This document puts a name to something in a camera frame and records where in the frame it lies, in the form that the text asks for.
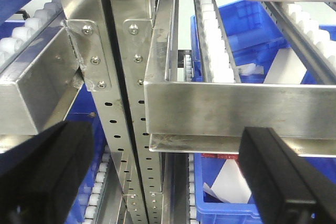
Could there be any white roller track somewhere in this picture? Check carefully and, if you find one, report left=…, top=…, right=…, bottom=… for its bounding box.
left=194, top=0, right=241, bottom=83

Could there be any stainless steel shelf rail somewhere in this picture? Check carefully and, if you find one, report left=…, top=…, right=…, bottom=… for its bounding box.
left=144, top=0, right=335, bottom=157

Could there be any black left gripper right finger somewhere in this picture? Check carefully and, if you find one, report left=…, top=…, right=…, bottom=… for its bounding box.
left=238, top=127, right=335, bottom=223

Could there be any perforated steel upright post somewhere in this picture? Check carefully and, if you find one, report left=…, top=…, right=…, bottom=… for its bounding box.
left=61, top=0, right=163, bottom=223

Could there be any blue bin with red contents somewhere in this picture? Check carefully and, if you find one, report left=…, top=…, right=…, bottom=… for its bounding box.
left=194, top=153, right=336, bottom=224

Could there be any blue bin lower right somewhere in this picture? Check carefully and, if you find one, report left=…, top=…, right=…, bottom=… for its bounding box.
left=190, top=0, right=336, bottom=84

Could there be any blue bin lower left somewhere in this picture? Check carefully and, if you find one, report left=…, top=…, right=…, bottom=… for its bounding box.
left=65, top=86, right=106, bottom=223

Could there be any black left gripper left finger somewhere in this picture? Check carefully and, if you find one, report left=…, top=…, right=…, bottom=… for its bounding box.
left=1, top=121, right=93, bottom=223

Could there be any left steel shelf rail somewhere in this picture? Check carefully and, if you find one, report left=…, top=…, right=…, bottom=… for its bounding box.
left=1, top=12, right=83, bottom=153

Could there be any white paper sheet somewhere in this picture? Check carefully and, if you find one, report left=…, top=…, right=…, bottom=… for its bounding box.
left=203, top=159, right=251, bottom=204

